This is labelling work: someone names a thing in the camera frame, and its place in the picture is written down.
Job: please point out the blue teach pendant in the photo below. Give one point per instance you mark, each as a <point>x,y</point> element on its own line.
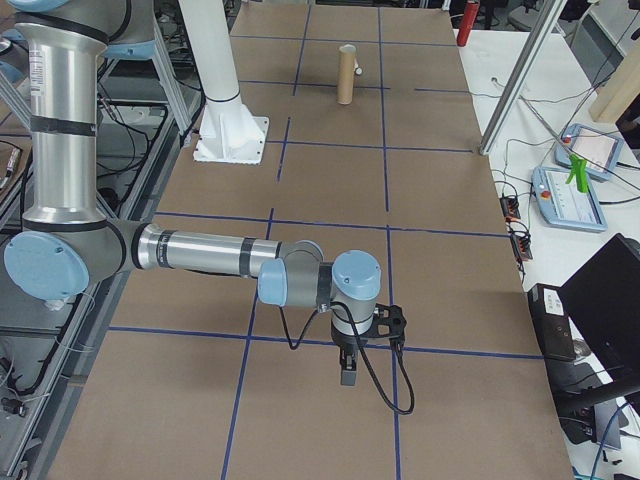
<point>597,147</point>
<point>565,205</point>

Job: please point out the green plastic clamp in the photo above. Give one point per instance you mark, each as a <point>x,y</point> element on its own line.
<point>579,172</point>

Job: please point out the brown cardboard tube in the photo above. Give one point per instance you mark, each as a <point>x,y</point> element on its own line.
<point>345,75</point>

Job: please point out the black box device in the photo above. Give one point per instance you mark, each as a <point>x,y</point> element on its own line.
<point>550,320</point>

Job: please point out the red cylinder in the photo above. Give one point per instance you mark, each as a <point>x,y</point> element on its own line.
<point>467,22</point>

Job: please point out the white feather shuttlecock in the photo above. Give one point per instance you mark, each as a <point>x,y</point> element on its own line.
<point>357,69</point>

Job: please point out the white square base plate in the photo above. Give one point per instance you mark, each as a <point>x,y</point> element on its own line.
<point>250,150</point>

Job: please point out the black orange connector block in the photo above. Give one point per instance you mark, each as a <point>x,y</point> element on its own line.
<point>521,246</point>
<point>510,206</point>

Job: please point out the white side table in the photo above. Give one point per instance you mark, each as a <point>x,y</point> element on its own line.
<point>505,65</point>

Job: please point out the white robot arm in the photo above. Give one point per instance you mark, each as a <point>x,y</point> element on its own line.
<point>212,55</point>

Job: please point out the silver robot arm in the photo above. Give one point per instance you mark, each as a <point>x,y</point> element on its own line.
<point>60,150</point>

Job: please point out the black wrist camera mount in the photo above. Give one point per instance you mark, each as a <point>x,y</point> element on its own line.
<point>392,322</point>

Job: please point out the light wooden plank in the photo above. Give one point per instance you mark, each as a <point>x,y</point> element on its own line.
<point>620,75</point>

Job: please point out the black monitor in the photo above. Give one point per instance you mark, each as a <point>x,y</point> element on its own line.
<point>607,300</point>

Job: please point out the aluminium profile post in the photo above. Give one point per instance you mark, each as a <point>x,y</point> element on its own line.
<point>520,75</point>

